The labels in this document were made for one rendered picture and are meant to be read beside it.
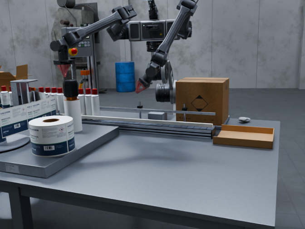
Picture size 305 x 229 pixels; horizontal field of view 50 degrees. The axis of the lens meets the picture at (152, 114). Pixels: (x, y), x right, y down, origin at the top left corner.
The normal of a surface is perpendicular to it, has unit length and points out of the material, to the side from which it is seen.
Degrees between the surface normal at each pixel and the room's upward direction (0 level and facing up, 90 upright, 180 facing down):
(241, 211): 0
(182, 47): 90
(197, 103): 90
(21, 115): 90
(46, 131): 90
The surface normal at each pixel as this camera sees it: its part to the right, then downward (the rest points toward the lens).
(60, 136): 0.65, 0.15
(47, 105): 0.95, 0.04
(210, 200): -0.03, -0.97
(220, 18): -0.19, 0.22
